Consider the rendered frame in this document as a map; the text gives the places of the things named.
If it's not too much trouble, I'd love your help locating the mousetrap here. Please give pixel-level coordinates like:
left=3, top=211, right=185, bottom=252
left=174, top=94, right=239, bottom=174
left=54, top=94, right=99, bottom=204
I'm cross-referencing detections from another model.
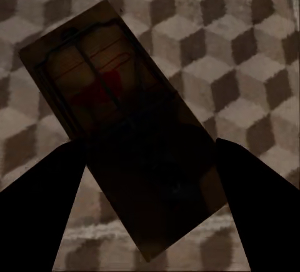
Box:
left=16, top=0, right=228, bottom=264

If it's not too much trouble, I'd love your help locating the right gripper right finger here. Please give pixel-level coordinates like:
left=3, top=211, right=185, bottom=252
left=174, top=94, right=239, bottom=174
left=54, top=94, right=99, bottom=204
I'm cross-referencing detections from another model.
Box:
left=214, top=138, right=300, bottom=272

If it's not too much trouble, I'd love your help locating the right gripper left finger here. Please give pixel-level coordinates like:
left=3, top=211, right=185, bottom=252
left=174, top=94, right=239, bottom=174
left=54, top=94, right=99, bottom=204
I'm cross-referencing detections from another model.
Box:
left=0, top=138, right=87, bottom=272

